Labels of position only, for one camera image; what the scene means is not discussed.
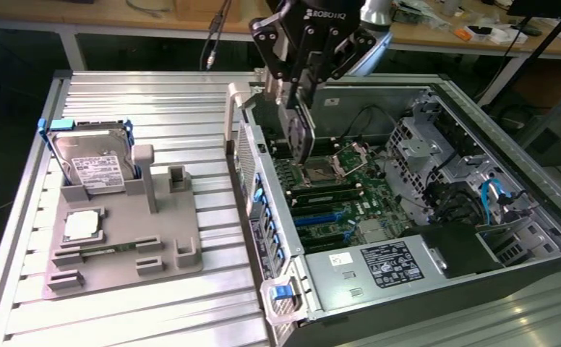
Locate black cable with plug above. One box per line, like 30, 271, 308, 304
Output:
203, 0, 235, 72

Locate labelled black RAM stick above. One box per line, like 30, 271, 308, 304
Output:
290, 188, 362, 207

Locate CPU socket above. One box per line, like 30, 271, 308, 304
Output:
302, 158, 340, 186

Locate slotted silver drive cage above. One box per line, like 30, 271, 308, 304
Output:
472, 213, 561, 270

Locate silver socket cover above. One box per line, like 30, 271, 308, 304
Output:
331, 140, 374, 178

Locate silver disk bay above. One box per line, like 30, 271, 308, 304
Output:
384, 88, 498, 221

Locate short black expansion slot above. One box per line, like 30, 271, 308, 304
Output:
302, 233, 358, 252

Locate green motherboard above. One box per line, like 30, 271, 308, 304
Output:
268, 137, 436, 254

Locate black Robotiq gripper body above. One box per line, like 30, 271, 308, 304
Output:
278, 0, 364, 63

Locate silver chipset heatsink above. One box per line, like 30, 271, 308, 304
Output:
359, 219, 384, 244

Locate blue expansion slot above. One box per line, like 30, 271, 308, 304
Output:
294, 212, 340, 228

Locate open black PC case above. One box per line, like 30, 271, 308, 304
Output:
226, 74, 561, 347

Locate silver hard disk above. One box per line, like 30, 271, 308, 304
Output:
51, 128, 138, 196

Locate blue disk caddy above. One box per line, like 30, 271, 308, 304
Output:
36, 117, 135, 186

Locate clear plastic bags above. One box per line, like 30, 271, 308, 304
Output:
391, 0, 455, 32

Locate black monitor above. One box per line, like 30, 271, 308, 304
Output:
506, 0, 561, 18

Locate long black expansion slot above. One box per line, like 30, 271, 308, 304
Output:
292, 204, 358, 216

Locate silver CPU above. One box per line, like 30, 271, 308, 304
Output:
63, 211, 104, 241

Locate grey coiled cable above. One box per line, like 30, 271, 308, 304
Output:
126, 0, 172, 19

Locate grey power supply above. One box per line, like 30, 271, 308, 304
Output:
302, 236, 454, 314

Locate black tower computer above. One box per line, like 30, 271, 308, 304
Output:
522, 117, 561, 167

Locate white orange parts box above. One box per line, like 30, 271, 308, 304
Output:
454, 24, 524, 46

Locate wooden desk white frame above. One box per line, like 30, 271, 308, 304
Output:
0, 0, 561, 59

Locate black wire bundle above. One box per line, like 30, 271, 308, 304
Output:
424, 180, 486, 226

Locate green RAM stick bare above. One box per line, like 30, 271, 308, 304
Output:
80, 242, 140, 256

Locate black plastic duct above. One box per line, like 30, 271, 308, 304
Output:
400, 222, 507, 280

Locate grey parts rack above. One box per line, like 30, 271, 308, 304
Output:
42, 144, 206, 301

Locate black slanted pole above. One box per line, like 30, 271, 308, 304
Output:
472, 0, 561, 108

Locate blue wire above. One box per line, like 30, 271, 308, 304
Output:
478, 176, 507, 227

